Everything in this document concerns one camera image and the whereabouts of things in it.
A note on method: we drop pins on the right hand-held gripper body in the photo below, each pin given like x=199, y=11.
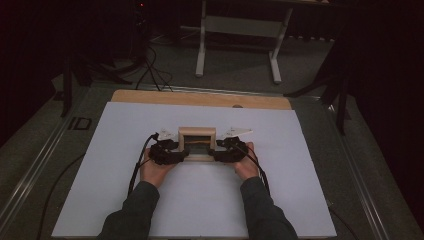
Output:
x=233, y=151

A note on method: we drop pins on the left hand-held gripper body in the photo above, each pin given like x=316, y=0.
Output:
x=161, y=155

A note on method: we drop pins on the wooden picture frame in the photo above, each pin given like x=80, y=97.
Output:
x=196, y=131

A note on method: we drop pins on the person's left hand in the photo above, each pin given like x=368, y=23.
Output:
x=155, y=173

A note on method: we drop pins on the person's right hand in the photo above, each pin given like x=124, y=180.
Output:
x=248, y=168

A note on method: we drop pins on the white table mat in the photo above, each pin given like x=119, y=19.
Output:
x=193, y=206

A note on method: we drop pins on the black floor socket box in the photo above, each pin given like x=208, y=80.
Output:
x=80, y=123

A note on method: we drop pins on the black metal stand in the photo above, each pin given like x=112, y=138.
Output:
x=341, y=106

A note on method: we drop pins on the black rack with red light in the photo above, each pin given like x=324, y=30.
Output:
x=140, y=30

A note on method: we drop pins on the metal floor rail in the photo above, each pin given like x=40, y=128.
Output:
x=361, y=180
x=30, y=176
x=213, y=90

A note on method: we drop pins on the white metal desk frame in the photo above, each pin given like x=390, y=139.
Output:
x=240, y=26

